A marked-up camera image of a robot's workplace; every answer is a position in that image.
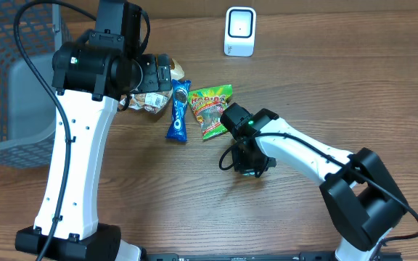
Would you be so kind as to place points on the blue Oreo cookie pack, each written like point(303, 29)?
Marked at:
point(177, 130)

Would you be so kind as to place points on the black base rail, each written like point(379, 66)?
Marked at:
point(303, 256)

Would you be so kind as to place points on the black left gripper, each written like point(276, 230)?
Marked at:
point(154, 80)

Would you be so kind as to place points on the green Haribo gummy bag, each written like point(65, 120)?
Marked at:
point(208, 105)

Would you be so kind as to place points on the beige clear cookie bag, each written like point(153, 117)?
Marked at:
point(156, 101)

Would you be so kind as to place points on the white barcode scanner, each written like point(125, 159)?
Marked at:
point(239, 35)

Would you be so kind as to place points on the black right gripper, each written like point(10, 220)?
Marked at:
point(245, 169)

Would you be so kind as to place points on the grey plastic mesh basket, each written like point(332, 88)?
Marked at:
point(27, 114)

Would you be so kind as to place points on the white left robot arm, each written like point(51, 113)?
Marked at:
point(94, 78)

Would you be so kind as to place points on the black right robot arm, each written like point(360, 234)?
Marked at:
point(362, 198)

